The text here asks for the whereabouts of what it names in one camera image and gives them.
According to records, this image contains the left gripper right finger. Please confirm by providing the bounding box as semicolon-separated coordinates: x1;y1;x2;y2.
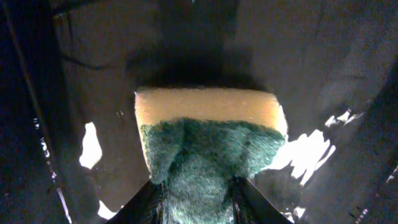
231;177;292;224

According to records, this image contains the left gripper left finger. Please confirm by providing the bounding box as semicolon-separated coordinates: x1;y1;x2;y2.
105;180;163;224

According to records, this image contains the green yellow sponge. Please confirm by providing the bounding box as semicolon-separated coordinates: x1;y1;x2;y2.
135;88;288;223

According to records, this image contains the black tray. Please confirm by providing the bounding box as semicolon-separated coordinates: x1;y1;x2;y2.
1;0;397;224

